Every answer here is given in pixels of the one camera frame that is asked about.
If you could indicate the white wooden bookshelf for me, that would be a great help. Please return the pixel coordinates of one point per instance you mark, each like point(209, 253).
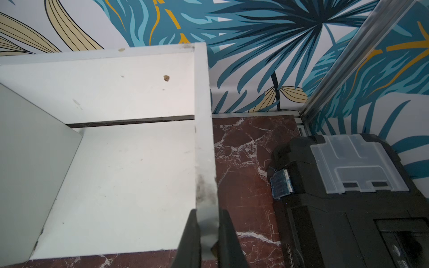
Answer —
point(106, 152)

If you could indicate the black plastic toolbox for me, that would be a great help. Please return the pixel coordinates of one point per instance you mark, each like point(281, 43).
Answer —
point(346, 201)

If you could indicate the right aluminium frame post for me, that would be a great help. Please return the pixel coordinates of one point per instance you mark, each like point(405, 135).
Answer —
point(381, 20)

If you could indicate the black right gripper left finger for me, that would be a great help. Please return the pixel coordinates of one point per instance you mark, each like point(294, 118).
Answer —
point(188, 254)

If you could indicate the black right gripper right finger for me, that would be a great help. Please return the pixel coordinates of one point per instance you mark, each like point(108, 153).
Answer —
point(230, 254)

